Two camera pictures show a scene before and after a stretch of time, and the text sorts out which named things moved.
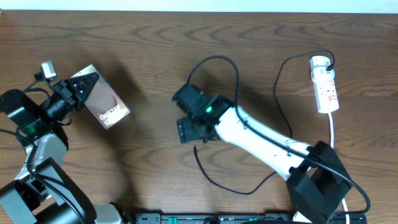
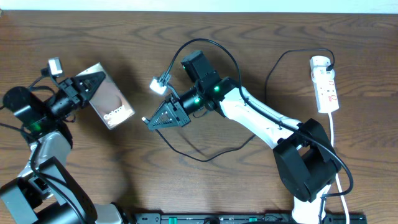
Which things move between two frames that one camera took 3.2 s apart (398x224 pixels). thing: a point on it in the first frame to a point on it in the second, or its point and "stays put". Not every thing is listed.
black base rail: x=241 y=218 stays put
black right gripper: x=186 y=132 to x=176 y=119
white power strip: x=327 y=99 stays put
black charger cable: x=215 y=180 to x=265 y=97
